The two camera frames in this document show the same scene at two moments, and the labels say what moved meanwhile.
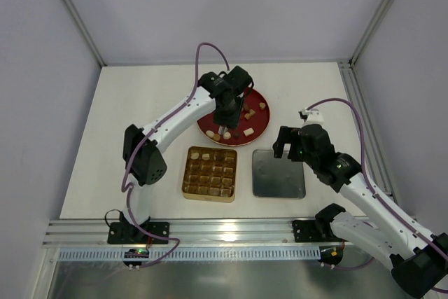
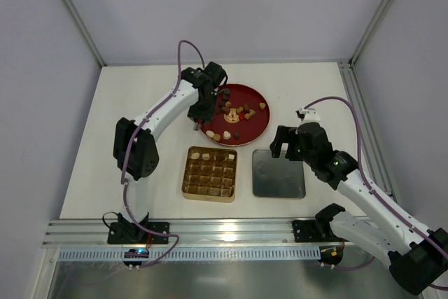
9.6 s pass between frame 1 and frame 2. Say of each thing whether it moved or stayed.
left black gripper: moved
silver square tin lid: stayed
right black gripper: stayed
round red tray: stayed
